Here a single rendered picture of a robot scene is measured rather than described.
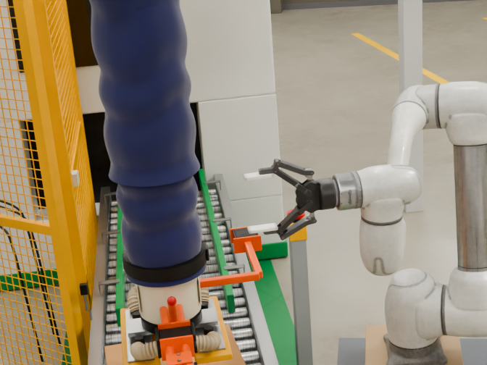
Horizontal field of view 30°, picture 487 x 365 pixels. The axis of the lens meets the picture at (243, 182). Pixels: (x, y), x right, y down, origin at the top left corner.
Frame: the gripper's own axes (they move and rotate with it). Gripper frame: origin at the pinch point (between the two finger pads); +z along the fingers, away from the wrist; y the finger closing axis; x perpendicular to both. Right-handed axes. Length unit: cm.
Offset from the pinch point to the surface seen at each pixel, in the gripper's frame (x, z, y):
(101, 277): 178, 48, 99
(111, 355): 48, 40, 63
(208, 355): 10.0, 13.2, 45.5
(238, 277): 29.2, 1.5, 33.8
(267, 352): 93, -14, 99
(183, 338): -3.1, 19.6, 31.9
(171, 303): -1.0, 21.5, 23.1
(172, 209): 16.0, 18.0, 5.5
